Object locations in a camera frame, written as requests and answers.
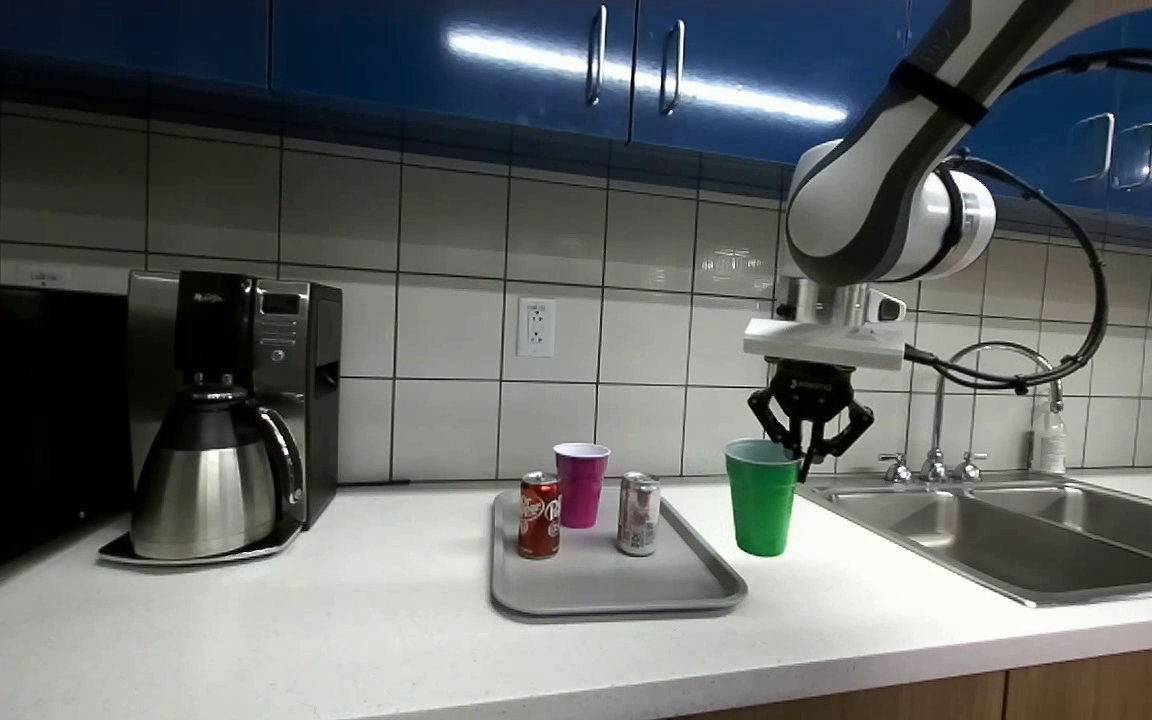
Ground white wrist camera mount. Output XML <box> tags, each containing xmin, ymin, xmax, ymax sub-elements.
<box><xmin>741</xmin><ymin>271</ymin><xmax>912</xmax><ymax>377</ymax></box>

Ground silver soda can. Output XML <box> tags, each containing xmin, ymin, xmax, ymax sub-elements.
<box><xmin>613</xmin><ymin>468</ymin><xmax>662</xmax><ymax>558</ymax></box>

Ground steel coffee carafe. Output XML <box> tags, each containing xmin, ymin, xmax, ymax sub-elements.
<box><xmin>128</xmin><ymin>388</ymin><xmax>307</xmax><ymax>558</ymax></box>

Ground green plastic cup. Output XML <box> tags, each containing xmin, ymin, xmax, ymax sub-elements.
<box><xmin>720</xmin><ymin>437</ymin><xmax>804</xmax><ymax>558</ymax></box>

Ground black microwave oven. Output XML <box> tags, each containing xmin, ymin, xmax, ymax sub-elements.
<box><xmin>0</xmin><ymin>274</ymin><xmax>140</xmax><ymax>592</ymax></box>

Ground white wall outlet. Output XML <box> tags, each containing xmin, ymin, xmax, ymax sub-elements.
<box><xmin>512</xmin><ymin>292</ymin><xmax>558</xmax><ymax>358</ymax></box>

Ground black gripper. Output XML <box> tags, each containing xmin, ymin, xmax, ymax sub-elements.
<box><xmin>748</xmin><ymin>358</ymin><xmax>875</xmax><ymax>486</ymax></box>

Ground red soda can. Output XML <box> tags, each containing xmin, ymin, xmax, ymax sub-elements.
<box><xmin>512</xmin><ymin>468</ymin><xmax>567</xmax><ymax>565</ymax></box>

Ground stainless steel double sink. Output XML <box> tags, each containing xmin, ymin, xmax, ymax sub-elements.
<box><xmin>806</xmin><ymin>476</ymin><xmax>1152</xmax><ymax>610</ymax></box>

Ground blue wall cabinets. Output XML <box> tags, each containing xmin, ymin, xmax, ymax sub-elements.
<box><xmin>0</xmin><ymin>0</ymin><xmax>1152</xmax><ymax>245</ymax></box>

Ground chrome gooseneck faucet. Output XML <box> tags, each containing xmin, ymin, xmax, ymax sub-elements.
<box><xmin>921</xmin><ymin>336</ymin><xmax>1069</xmax><ymax>483</ymax></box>

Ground white soap bottle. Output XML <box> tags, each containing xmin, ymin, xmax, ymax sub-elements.
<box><xmin>1023</xmin><ymin>382</ymin><xmax>1070</xmax><ymax>481</ymax></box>

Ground purple plastic cup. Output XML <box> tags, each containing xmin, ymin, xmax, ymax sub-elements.
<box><xmin>547</xmin><ymin>438</ymin><xmax>615</xmax><ymax>533</ymax></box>

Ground grey plastic tray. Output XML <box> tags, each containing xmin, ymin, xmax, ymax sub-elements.
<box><xmin>485</xmin><ymin>486</ymin><xmax>753</xmax><ymax>621</ymax></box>

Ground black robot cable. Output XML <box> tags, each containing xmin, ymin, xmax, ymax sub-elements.
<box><xmin>901</xmin><ymin>43</ymin><xmax>1152</xmax><ymax>394</ymax></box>

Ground wooden base cabinets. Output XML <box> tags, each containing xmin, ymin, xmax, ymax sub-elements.
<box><xmin>679</xmin><ymin>638</ymin><xmax>1152</xmax><ymax>720</ymax></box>

